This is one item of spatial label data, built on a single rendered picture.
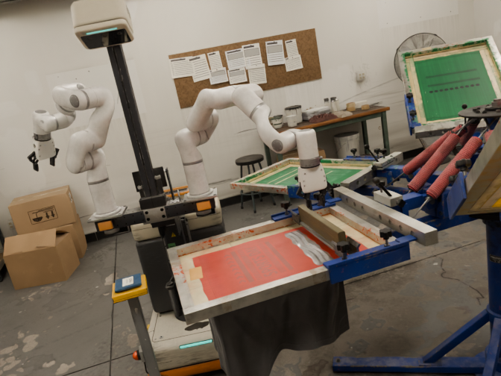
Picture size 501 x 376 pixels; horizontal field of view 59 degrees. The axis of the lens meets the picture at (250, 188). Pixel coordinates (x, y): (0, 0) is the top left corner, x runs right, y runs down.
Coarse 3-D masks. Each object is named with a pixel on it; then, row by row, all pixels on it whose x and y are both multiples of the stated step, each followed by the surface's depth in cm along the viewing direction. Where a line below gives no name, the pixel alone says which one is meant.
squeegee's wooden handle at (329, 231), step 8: (304, 208) 186; (304, 216) 185; (312, 216) 176; (320, 216) 173; (312, 224) 178; (320, 224) 170; (328, 224) 164; (320, 232) 172; (328, 232) 163; (336, 232) 156; (344, 232) 156; (328, 240) 165; (336, 240) 158; (344, 240) 156
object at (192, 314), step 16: (336, 208) 199; (256, 224) 198; (272, 224) 196; (288, 224) 199; (352, 224) 183; (368, 224) 175; (208, 240) 190; (224, 240) 192; (384, 240) 160; (176, 256) 180; (176, 272) 165; (304, 272) 146; (320, 272) 145; (256, 288) 142; (272, 288) 141; (288, 288) 143; (192, 304) 140; (208, 304) 138; (224, 304) 138; (240, 304) 139; (192, 320) 136
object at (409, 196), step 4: (412, 192) 185; (416, 192) 184; (404, 196) 183; (408, 196) 182; (412, 196) 181; (416, 196) 180; (420, 196) 180; (404, 200) 179; (408, 200) 179; (412, 200) 180; (416, 200) 180; (420, 200) 181; (384, 204) 178; (408, 204) 180; (412, 204) 180; (416, 204) 181; (420, 204) 181; (392, 208) 178; (396, 208) 178; (400, 208) 179; (412, 208) 181; (400, 212) 179
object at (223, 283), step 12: (288, 252) 172; (300, 252) 170; (300, 264) 160; (312, 264) 159; (216, 276) 164; (228, 276) 162; (276, 276) 155; (288, 276) 154; (204, 288) 156; (216, 288) 155; (228, 288) 153; (240, 288) 152
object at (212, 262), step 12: (300, 228) 193; (252, 240) 190; (264, 240) 188; (276, 240) 185; (288, 240) 183; (312, 240) 179; (216, 252) 185; (228, 252) 183; (204, 264) 176; (216, 264) 174; (204, 276) 166
